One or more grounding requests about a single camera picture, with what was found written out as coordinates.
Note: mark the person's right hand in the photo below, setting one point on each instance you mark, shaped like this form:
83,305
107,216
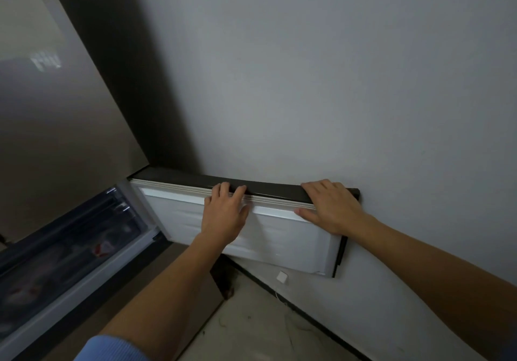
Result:
333,207

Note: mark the person's left hand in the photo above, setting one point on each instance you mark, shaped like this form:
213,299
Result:
224,215

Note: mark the fridge compartment door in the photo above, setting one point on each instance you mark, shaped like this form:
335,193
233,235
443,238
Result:
282,247

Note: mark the clear fridge drawer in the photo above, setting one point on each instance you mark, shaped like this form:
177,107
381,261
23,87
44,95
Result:
60,259

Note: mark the beige refrigerator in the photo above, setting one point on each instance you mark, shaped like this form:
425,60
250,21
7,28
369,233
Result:
60,130

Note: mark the person's left forearm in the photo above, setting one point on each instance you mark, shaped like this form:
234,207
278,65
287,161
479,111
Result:
169,292

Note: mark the person's right forearm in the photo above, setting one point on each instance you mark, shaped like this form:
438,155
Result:
436,284

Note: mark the person's blue left sleeve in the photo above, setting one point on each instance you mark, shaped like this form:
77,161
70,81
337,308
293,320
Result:
109,350

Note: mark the small white wall socket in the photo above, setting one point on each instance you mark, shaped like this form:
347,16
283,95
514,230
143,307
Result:
282,276

